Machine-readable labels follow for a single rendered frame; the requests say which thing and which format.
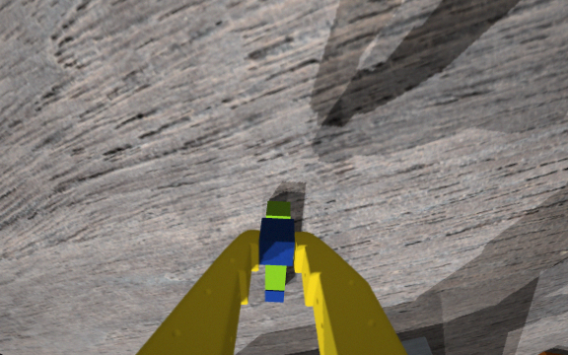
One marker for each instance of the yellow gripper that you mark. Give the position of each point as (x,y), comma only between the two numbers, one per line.
(349,317)

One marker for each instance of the blue cube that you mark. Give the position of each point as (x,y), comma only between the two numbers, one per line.
(274,296)
(276,241)

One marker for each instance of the lime green rod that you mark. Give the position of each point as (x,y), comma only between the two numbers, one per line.
(275,275)

